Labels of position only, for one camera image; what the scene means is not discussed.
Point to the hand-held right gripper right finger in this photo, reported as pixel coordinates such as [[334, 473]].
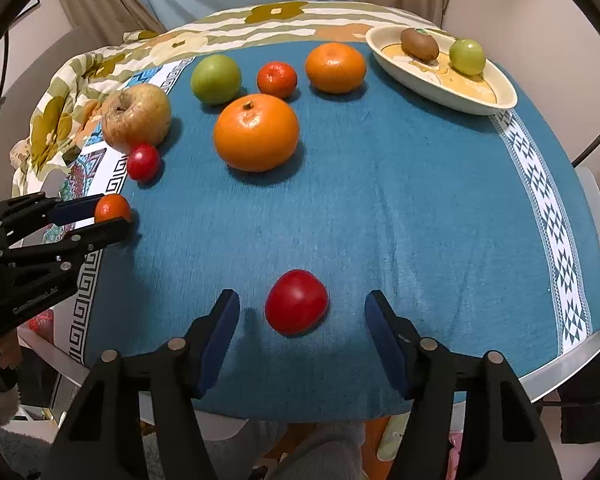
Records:
[[385, 345]]

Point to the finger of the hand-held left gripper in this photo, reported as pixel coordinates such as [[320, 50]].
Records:
[[75, 210], [105, 232]]

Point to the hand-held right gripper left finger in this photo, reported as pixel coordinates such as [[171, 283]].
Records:
[[222, 340]]

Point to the small orange tangerine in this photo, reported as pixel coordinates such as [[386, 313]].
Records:
[[112, 206]]

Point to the red cherry tomato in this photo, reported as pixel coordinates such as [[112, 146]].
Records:
[[143, 162]]

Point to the large green apple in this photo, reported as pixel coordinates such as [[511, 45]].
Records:
[[216, 80]]

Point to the small reddish tangerine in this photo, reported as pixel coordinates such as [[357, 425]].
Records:
[[277, 80]]

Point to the cream oval dish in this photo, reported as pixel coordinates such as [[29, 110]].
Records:
[[480, 96]]

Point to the medium orange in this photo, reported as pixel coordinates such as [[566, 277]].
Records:
[[335, 67]]

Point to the pale green bag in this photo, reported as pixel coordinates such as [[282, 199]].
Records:
[[394, 437]]

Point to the yellow-brown apple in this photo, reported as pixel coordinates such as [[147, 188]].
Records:
[[135, 117]]

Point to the person's grey fleece legs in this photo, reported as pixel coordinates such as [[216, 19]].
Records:
[[310, 450]]

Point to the blue patterned tablecloth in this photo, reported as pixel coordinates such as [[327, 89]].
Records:
[[405, 210]]

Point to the large orange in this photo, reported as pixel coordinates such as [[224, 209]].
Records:
[[256, 132]]

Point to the floral striped blanket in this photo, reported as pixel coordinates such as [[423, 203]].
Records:
[[260, 25]]

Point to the small green apple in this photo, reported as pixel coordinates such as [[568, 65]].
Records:
[[467, 56]]

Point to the brown kiwi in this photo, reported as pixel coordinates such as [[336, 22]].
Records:
[[420, 44]]

